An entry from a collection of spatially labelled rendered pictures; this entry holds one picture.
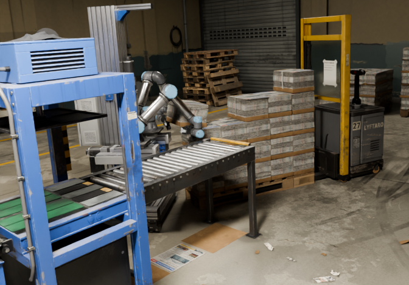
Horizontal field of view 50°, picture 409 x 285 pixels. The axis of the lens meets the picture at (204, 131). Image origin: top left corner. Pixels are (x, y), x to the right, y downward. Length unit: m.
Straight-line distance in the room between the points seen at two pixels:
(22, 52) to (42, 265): 1.04
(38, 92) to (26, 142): 0.24
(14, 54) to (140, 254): 1.31
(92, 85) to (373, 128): 3.81
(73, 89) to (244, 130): 2.60
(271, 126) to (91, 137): 1.85
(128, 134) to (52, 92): 0.51
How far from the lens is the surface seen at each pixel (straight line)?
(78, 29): 11.17
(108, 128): 4.25
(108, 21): 4.12
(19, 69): 2.33
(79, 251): 2.45
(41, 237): 2.31
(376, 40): 10.83
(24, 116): 2.15
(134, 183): 2.55
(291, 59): 11.80
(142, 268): 2.77
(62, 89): 2.23
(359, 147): 5.34
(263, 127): 4.65
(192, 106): 4.28
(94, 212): 2.63
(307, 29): 5.54
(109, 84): 2.38
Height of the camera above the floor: 1.74
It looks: 12 degrees down
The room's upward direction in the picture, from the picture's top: 3 degrees counter-clockwise
